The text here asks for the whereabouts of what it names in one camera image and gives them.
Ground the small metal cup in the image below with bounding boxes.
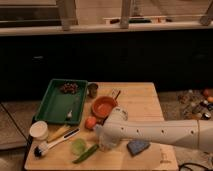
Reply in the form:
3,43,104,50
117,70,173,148
88,83,98,98

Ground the yellow corn cob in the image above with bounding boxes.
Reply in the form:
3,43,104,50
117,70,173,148
47,125,70,142

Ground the blue sponge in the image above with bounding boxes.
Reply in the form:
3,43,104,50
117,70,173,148
127,140,150,156

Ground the white dish brush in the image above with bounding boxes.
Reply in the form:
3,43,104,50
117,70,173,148
34,128,80,158

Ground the dark grape bunch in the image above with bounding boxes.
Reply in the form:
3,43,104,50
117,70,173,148
60,83,78,94

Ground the garlic bulb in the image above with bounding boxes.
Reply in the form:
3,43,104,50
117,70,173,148
66,110,72,120

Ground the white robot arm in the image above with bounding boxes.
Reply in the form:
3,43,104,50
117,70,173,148
93,107,213,153

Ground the light green lime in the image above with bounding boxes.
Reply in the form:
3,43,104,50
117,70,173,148
71,138,86,155

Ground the black cable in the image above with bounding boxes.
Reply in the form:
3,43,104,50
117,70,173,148
178,162,209,171

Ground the green pepper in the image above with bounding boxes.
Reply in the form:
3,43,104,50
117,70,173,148
72,144,99,164

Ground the orange tomato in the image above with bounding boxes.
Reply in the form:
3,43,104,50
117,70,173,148
85,116,97,130

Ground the white cup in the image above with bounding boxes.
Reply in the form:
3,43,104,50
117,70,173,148
29,121,49,140

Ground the green plastic tray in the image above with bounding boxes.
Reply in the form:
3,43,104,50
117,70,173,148
35,79,88,125

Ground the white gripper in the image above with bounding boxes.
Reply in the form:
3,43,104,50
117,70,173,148
94,124,119,151

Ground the orange red bowl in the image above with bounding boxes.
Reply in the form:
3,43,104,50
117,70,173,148
91,96,118,118

